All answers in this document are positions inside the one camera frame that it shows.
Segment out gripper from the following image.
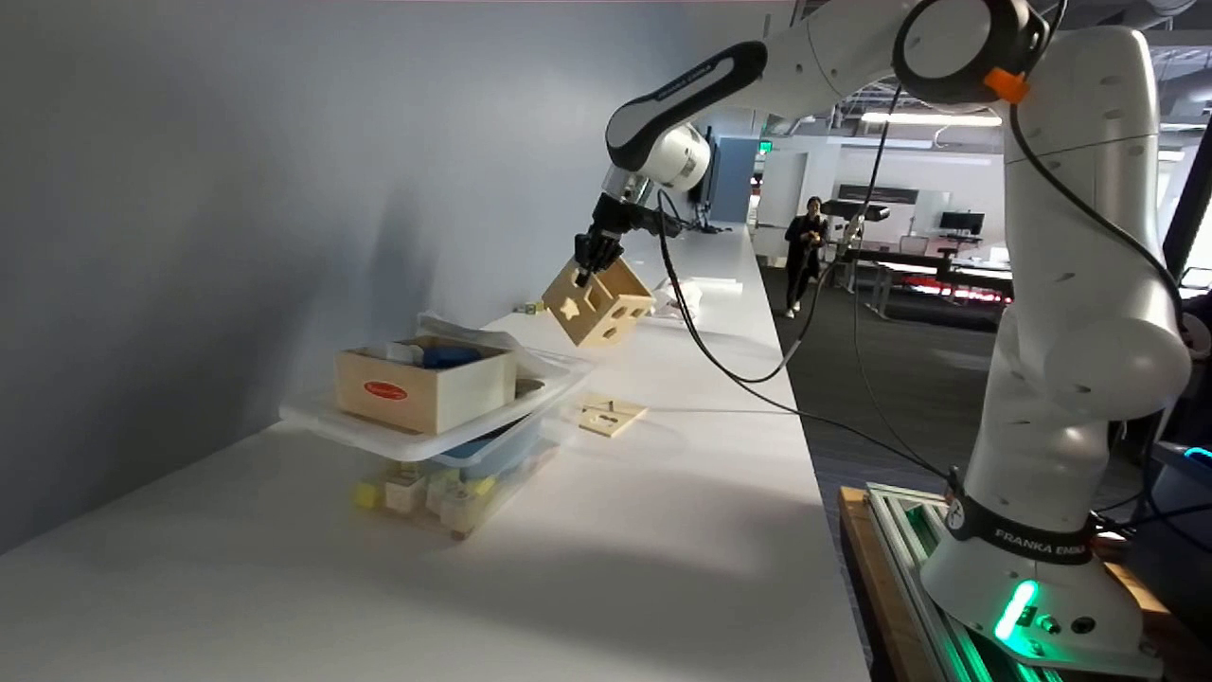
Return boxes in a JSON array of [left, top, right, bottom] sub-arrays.
[[573, 193, 649, 289]]

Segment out wooden shape sorter box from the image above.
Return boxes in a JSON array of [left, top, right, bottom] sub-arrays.
[[542, 256, 658, 350]]

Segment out wooden box with red label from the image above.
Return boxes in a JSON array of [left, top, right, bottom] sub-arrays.
[[332, 336, 521, 438]]

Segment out white crumpled cloth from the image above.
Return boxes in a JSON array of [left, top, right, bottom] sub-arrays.
[[651, 278, 707, 325]]

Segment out clear plastic bag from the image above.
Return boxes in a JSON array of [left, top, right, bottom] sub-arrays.
[[415, 311, 561, 382]]

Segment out blue partition panel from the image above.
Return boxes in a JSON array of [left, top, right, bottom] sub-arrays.
[[705, 135, 762, 226]]

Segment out clear plastic bin lid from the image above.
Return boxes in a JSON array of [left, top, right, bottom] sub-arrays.
[[278, 343, 596, 464]]

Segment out wooden shape sorter lid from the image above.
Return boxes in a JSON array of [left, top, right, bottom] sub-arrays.
[[577, 394, 651, 440]]

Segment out person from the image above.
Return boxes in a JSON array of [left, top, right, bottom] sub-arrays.
[[783, 195, 830, 320]]

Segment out clear plastic bin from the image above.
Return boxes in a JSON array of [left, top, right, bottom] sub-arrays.
[[354, 417, 571, 543]]

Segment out heap of wooden blocks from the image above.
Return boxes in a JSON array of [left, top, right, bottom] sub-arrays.
[[354, 464, 533, 539]]

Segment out row of desks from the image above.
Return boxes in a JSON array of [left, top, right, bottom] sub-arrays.
[[831, 237, 1016, 323]]

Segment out ceiling light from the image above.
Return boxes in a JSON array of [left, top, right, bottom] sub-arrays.
[[859, 111, 1004, 129]]

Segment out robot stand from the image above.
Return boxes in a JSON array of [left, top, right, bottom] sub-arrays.
[[837, 482, 1212, 682]]

